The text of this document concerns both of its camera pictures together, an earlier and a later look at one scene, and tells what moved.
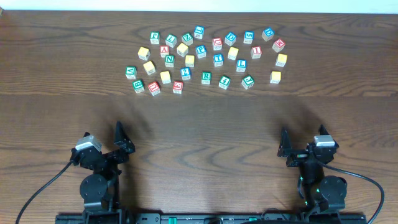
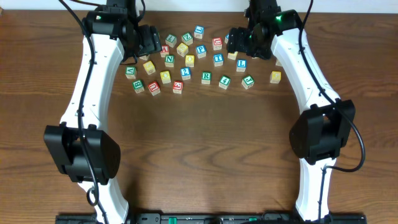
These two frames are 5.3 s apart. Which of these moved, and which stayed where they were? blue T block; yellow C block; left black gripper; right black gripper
Moved: right black gripper; left black gripper
Stayed: yellow C block; blue T block
